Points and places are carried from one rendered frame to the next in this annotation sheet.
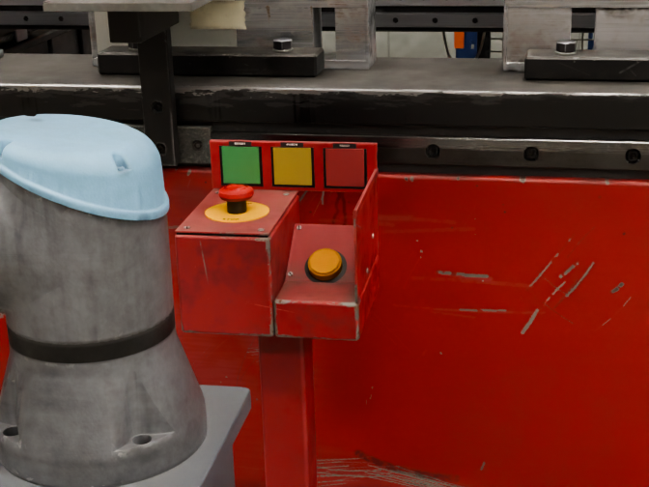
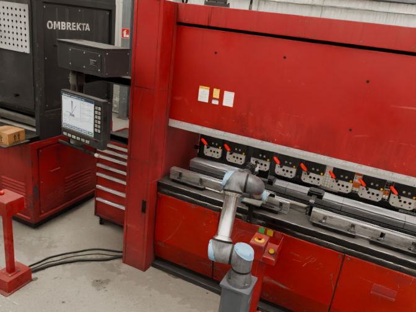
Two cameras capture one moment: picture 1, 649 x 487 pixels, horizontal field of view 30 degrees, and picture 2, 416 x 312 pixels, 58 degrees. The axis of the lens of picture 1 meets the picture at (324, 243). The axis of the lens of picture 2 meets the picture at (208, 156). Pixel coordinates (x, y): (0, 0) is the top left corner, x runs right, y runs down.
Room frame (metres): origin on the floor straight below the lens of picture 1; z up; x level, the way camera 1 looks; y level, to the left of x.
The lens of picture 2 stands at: (-1.10, 0.07, 2.19)
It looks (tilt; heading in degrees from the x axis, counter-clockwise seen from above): 19 degrees down; 11
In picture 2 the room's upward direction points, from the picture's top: 7 degrees clockwise
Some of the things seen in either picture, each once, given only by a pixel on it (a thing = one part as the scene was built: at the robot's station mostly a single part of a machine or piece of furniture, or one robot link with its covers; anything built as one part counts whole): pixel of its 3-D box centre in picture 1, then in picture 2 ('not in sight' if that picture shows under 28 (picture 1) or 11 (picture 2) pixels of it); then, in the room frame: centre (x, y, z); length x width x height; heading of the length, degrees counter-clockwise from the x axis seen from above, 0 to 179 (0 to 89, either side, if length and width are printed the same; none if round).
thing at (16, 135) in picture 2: not in sight; (5, 134); (1.63, 2.45, 1.04); 0.30 x 0.26 x 0.12; 79
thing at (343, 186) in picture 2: not in sight; (342, 178); (1.55, -0.39, 1.26); 0.15 x 0.09 x 0.17; 78
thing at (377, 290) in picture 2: not in sight; (384, 292); (1.30, -0.80, 0.58); 0.15 x 0.02 x 0.07; 78
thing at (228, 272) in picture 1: (281, 236); (265, 244); (1.29, 0.05, 0.75); 0.20 x 0.16 x 0.18; 79
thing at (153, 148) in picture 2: not in sight; (167, 138); (2.04, 1.09, 1.15); 0.85 x 0.25 x 2.30; 168
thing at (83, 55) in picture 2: not in sight; (91, 101); (1.44, 1.51, 1.53); 0.51 x 0.25 x 0.85; 71
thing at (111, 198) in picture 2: not in sight; (128, 182); (2.32, 1.57, 0.50); 0.50 x 0.50 x 1.00; 78
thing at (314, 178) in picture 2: not in sight; (314, 171); (1.59, -0.19, 1.26); 0.15 x 0.09 x 0.17; 78
